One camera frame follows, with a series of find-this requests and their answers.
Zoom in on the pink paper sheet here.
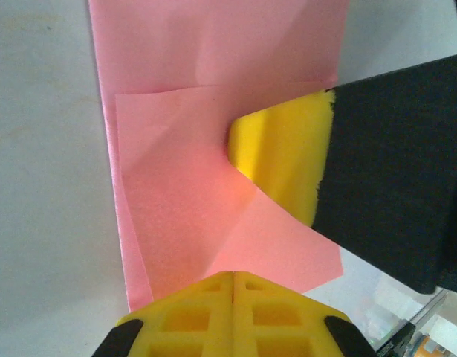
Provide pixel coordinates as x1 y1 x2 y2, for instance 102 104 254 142
87 0 349 314

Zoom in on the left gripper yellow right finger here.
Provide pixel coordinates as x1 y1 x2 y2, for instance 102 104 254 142
233 271 380 357

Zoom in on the aluminium table side rail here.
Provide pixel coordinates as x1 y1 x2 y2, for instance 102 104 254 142
372 289 450 357

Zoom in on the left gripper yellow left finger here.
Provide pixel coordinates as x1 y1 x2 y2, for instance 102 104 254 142
90 271 235 357

